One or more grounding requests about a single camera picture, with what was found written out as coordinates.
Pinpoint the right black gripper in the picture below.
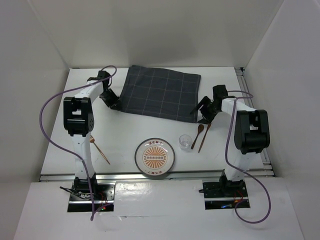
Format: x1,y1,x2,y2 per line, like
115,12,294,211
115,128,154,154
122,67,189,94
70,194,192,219
190,95,220,125

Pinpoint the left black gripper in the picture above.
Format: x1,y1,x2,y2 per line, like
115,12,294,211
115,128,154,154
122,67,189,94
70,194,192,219
99,88,121,111

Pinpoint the copper knife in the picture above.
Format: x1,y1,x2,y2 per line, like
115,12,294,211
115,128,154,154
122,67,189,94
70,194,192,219
198,123,212,153

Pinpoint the brown wooden spoon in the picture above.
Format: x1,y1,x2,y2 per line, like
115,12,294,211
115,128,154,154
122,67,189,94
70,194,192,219
191,124,205,150

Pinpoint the dark grey checked cloth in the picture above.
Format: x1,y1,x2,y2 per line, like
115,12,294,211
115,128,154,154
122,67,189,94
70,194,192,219
120,65,202,123

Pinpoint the clear drinking glass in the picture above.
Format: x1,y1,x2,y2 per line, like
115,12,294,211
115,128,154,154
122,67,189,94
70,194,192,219
178,134,193,152

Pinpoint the copper fork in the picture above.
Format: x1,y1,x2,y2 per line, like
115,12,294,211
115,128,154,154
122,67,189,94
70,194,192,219
89,135,111,165

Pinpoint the orange patterned plate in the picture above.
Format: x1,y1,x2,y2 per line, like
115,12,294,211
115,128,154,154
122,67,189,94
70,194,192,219
134,138,176,177

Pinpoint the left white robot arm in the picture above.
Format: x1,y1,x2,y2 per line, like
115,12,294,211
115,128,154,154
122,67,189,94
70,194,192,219
63,70,122,200

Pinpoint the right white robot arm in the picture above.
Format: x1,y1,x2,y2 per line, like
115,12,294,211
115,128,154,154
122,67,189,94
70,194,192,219
190,85,270,197

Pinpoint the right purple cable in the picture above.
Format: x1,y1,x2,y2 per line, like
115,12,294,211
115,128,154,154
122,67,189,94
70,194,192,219
224,89,273,224

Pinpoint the purple cable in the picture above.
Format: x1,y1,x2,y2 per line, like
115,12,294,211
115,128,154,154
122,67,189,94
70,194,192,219
39,65,118,222
224,89,273,224

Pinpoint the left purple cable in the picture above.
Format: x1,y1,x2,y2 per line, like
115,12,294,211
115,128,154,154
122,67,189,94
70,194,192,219
39,65,118,222

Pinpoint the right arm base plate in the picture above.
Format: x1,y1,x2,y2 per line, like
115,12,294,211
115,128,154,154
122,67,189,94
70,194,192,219
198,181,251,210

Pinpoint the aluminium frame rail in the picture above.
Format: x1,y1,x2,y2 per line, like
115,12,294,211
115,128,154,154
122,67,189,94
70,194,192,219
234,66,275,178

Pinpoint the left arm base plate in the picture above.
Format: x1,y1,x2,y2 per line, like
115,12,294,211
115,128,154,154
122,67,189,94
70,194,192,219
67,181,116,213

